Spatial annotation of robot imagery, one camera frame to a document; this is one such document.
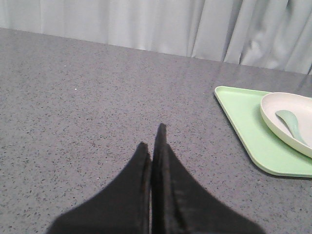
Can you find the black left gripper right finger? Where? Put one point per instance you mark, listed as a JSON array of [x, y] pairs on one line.
[[180, 205]]

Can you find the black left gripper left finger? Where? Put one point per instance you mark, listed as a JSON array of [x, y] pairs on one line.
[[121, 208]]

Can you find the beige round plate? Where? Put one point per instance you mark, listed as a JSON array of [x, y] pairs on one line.
[[302, 108]]

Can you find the light green plastic tray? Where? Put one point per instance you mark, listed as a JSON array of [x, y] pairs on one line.
[[266, 150]]

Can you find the green plastic spoon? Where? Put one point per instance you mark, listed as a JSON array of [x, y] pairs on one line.
[[291, 122]]

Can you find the grey pleated curtain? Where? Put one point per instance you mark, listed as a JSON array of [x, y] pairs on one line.
[[274, 34]]

